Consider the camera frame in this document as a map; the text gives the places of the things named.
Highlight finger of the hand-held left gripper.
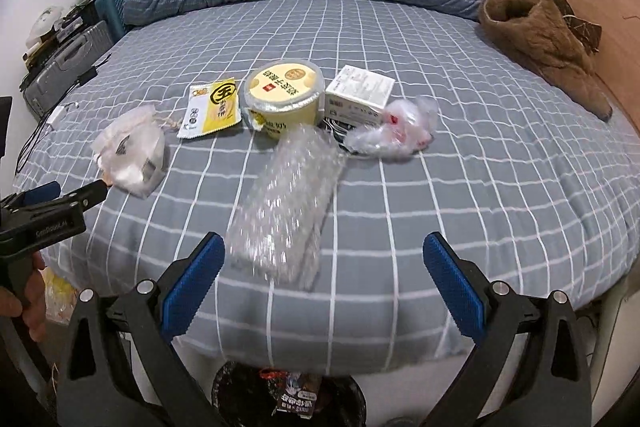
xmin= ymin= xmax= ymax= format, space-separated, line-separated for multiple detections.
xmin=50 ymin=179 xmax=110 ymax=215
xmin=5 ymin=182 xmax=62 ymax=210

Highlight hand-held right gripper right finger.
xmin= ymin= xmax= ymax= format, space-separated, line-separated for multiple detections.
xmin=422 ymin=231 xmax=596 ymax=427

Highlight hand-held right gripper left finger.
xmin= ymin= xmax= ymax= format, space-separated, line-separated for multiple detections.
xmin=55 ymin=232 xmax=226 ymax=427

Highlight clear bubble wrap sheet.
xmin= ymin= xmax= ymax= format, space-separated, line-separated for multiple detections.
xmin=225 ymin=123 xmax=348 ymax=290

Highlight black-lined trash bin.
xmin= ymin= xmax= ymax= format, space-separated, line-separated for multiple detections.
xmin=210 ymin=359 xmax=368 ymax=427

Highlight yellow and white snack packet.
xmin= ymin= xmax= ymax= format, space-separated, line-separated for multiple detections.
xmin=176 ymin=77 xmax=244 ymax=140

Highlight clear plastic bag red print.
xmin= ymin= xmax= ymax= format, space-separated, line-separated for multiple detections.
xmin=342 ymin=96 xmax=441 ymax=162

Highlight white cardboard box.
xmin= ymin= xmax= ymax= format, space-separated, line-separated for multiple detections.
xmin=324 ymin=64 xmax=396 ymax=128

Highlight person's left hand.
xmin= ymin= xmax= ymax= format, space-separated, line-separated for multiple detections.
xmin=0 ymin=252 xmax=49 ymax=344

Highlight yellow plastic bag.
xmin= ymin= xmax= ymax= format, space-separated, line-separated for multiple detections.
xmin=40 ymin=267 xmax=81 ymax=328

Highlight grey checked bed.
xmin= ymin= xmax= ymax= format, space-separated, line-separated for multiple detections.
xmin=12 ymin=0 xmax=640 ymax=375

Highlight grey hard suitcase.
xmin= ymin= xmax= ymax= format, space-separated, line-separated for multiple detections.
xmin=20 ymin=21 xmax=113 ymax=118

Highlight dark printed snack wrapper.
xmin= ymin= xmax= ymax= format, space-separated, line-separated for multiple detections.
xmin=257 ymin=369 xmax=326 ymax=418

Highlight white rounded object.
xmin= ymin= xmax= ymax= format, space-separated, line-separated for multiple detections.
xmin=32 ymin=4 xmax=66 ymax=42

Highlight teal plastic crate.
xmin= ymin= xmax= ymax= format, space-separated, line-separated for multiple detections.
xmin=95 ymin=0 xmax=128 ymax=42

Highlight yellow round plastic tub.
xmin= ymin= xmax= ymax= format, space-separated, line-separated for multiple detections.
xmin=243 ymin=59 xmax=326 ymax=142

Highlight brown fleece garment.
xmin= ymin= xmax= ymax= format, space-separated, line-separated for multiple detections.
xmin=477 ymin=0 xmax=615 ymax=122

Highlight wooden headboard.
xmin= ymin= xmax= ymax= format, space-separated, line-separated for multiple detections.
xmin=550 ymin=0 xmax=640 ymax=132

